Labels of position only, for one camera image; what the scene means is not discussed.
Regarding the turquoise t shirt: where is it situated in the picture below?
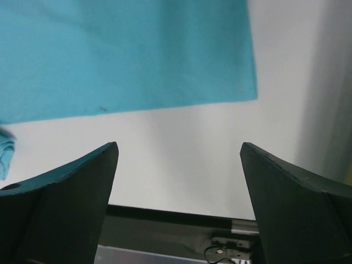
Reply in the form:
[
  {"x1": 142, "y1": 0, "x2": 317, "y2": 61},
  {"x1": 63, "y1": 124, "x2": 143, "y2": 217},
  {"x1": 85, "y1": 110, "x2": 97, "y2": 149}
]
[{"x1": 0, "y1": 0, "x2": 258, "y2": 181}]

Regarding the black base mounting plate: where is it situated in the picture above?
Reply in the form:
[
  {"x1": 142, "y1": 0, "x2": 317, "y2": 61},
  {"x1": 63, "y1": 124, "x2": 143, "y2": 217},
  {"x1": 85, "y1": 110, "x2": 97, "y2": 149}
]
[{"x1": 99, "y1": 205, "x2": 266, "y2": 263}]

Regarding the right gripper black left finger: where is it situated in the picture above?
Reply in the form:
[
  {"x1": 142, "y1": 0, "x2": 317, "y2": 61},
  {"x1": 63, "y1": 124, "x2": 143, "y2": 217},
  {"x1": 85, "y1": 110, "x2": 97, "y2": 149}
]
[{"x1": 1, "y1": 142, "x2": 119, "y2": 263}]

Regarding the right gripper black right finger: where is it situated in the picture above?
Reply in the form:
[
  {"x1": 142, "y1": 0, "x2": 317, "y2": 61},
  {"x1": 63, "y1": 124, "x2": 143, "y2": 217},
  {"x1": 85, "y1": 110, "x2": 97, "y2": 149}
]
[{"x1": 240, "y1": 142, "x2": 351, "y2": 263}]

